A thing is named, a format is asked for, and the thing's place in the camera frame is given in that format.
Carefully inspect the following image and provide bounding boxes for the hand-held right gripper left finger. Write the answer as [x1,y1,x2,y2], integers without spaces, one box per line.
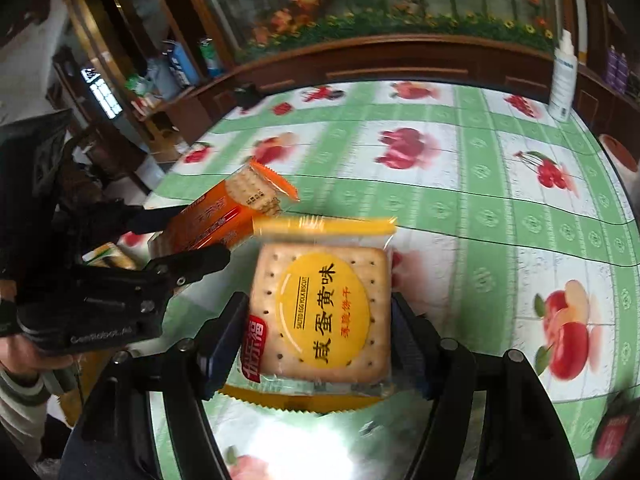
[60,292,251,480]

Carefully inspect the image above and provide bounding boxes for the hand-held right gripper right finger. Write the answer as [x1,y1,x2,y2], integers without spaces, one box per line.
[390,292,581,480]

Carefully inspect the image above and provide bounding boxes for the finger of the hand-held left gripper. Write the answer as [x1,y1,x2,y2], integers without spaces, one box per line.
[140,245,232,291]
[57,200,191,263]

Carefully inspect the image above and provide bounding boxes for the orange cracker packet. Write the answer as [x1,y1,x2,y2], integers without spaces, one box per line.
[147,157,301,261]

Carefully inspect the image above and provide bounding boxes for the yellow biscuit packet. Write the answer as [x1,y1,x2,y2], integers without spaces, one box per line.
[222,215,401,413]

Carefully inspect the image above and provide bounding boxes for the person's left hand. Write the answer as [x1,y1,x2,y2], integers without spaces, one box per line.
[0,335,76,376]

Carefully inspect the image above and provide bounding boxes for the tan green-trimmed cracker packet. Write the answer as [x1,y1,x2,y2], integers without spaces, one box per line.
[82,242,138,271]

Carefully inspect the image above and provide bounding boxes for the dark wooden chair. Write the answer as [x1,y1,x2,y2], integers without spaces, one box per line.
[65,122,161,196]

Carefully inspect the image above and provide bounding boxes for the dark flat panel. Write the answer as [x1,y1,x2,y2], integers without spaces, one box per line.
[0,109,73,201]

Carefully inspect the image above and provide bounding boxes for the bright window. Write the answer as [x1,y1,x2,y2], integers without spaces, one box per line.
[80,67,123,118]

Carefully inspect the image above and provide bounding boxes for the blue box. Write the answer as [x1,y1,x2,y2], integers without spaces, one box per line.
[162,40,201,88]

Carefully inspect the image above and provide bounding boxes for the green fruit-print tablecloth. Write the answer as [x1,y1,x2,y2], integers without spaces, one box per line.
[145,77,640,480]

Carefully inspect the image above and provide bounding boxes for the small black object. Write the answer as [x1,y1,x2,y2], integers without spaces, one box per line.
[232,85,263,111]

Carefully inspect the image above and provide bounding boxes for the green bottle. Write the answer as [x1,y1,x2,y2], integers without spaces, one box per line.
[199,37,223,78]

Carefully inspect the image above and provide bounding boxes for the wooden shelf unit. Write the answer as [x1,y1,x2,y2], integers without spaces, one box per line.
[65,0,211,161]

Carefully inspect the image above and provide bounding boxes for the red snack packet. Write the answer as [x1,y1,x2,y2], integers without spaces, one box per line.
[592,400,640,461]

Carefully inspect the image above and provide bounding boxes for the red-brown bowl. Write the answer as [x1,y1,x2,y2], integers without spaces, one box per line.
[597,132,640,173]

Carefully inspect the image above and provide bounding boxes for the white spray bottle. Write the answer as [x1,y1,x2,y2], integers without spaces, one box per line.
[547,29,578,122]

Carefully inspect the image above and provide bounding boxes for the floral glass panel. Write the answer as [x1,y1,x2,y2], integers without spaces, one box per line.
[192,0,566,63]

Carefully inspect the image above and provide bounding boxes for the purple bottles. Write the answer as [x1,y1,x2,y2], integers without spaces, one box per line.
[602,45,632,96]

